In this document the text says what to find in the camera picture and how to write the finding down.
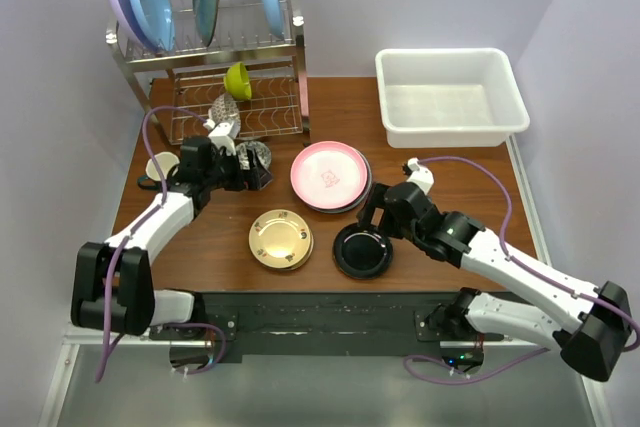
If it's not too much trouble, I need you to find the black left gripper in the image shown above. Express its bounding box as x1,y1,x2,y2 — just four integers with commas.
203,146,272,192

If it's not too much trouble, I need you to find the red rimmed cream plate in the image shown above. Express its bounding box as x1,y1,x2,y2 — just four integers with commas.
306,151,373,214

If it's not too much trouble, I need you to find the pink plate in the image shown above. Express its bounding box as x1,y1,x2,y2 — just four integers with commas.
290,141,369,210

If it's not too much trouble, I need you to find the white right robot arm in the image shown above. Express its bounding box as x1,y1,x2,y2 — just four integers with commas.
357,182,633,382

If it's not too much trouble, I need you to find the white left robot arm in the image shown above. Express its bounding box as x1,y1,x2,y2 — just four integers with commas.
70,136,272,339

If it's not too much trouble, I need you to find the white plastic bin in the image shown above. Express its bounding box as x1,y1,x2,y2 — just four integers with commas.
375,48,530,149

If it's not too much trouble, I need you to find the black floral patterned bowl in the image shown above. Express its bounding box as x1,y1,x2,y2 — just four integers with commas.
236,140,272,170

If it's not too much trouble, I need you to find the black small plate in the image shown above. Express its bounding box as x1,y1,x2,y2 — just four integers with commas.
332,223,394,280

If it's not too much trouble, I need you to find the red patterned white bowl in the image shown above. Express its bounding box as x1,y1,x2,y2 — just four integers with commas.
208,93,241,134

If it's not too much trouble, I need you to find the cream yellow small plate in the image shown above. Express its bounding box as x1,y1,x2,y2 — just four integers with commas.
248,209,313,271

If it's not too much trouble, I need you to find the dark green mug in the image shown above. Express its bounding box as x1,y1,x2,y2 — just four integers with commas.
136,151,180,192

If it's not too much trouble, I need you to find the steel dish rack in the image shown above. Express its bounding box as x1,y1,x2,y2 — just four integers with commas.
106,0,311,140

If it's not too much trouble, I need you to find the lime green bowl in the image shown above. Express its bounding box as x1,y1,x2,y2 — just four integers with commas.
223,62,252,101

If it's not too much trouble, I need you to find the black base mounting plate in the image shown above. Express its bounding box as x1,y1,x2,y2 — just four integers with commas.
148,289,506,365

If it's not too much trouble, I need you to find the light blue plate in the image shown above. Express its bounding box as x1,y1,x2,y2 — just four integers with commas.
130,0,175,52

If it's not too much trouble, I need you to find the purple plate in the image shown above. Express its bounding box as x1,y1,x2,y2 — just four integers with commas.
104,0,156,52

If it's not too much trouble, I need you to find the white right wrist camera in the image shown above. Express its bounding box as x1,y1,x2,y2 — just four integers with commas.
403,157,435,195

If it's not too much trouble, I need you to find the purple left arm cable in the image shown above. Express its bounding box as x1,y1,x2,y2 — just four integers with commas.
94,105,227,383

